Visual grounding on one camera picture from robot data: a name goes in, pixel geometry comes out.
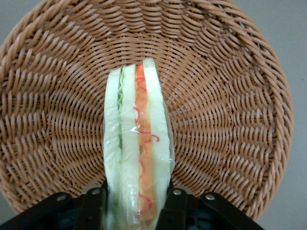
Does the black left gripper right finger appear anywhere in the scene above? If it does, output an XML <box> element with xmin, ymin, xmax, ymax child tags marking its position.
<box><xmin>155</xmin><ymin>188</ymin><xmax>200</xmax><ymax>230</ymax></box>

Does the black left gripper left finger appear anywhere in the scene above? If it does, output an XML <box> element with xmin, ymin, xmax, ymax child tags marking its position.
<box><xmin>71</xmin><ymin>184</ymin><xmax>108</xmax><ymax>230</ymax></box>

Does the triangle sandwich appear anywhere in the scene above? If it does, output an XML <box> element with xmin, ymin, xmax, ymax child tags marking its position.
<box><xmin>102</xmin><ymin>57</ymin><xmax>176</xmax><ymax>230</ymax></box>

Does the round brown wicker basket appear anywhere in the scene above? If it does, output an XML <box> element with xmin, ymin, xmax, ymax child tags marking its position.
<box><xmin>0</xmin><ymin>0</ymin><xmax>295</xmax><ymax>221</ymax></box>

